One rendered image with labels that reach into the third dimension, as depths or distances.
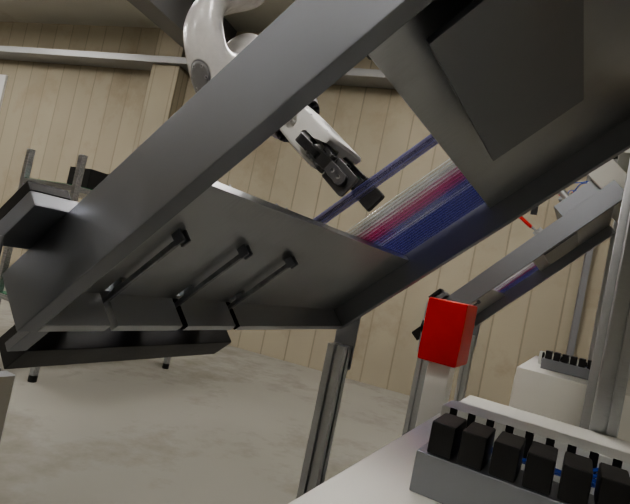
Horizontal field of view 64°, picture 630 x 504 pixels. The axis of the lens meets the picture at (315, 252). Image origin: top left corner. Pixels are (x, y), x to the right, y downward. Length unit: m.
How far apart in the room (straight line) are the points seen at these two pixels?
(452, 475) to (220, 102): 0.35
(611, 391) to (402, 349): 3.13
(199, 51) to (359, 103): 3.73
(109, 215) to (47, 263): 0.08
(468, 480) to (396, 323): 3.61
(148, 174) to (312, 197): 3.91
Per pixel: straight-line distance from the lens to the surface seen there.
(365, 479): 0.47
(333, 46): 0.37
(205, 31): 0.75
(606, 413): 1.00
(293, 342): 4.28
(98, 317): 0.58
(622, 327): 1.00
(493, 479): 0.46
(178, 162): 0.41
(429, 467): 0.47
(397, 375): 4.08
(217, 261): 0.63
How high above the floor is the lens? 0.78
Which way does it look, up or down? 2 degrees up
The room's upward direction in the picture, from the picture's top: 12 degrees clockwise
